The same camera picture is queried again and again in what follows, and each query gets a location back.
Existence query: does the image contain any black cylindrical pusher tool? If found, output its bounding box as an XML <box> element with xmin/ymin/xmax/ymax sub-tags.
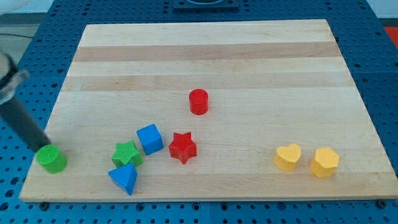
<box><xmin>1</xmin><ymin>52</ymin><xmax>51</xmax><ymax>152</ymax></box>

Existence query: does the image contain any red cylinder block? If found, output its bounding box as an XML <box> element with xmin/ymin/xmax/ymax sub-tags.
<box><xmin>188</xmin><ymin>89</ymin><xmax>209</xmax><ymax>115</ymax></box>

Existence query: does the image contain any wooden board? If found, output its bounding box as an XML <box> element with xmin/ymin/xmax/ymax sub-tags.
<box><xmin>20</xmin><ymin>19</ymin><xmax>397</xmax><ymax>202</ymax></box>

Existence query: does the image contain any blue triangle block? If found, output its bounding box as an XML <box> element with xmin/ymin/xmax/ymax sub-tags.
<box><xmin>108</xmin><ymin>163</ymin><xmax>137</xmax><ymax>195</ymax></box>

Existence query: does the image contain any green star block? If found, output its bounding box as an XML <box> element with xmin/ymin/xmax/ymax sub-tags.
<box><xmin>111</xmin><ymin>141</ymin><xmax>144</xmax><ymax>168</ymax></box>

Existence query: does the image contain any yellow hexagon block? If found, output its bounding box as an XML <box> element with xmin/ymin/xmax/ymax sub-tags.
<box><xmin>309</xmin><ymin>147</ymin><xmax>340</xmax><ymax>178</ymax></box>

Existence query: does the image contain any yellow heart block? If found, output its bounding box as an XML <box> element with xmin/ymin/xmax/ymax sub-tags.
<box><xmin>273</xmin><ymin>143</ymin><xmax>302</xmax><ymax>172</ymax></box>

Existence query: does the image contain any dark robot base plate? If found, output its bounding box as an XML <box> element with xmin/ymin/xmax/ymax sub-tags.
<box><xmin>172</xmin><ymin>0</ymin><xmax>239</xmax><ymax>10</ymax></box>

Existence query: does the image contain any blue cube block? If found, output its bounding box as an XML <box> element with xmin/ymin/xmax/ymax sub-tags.
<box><xmin>136</xmin><ymin>124</ymin><xmax>164</xmax><ymax>156</ymax></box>

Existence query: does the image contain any green cylinder block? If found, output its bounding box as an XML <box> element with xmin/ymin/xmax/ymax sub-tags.
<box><xmin>36</xmin><ymin>144</ymin><xmax>67</xmax><ymax>174</ymax></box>

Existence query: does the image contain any red star block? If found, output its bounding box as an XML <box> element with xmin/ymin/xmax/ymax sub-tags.
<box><xmin>169</xmin><ymin>132</ymin><xmax>197</xmax><ymax>164</ymax></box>

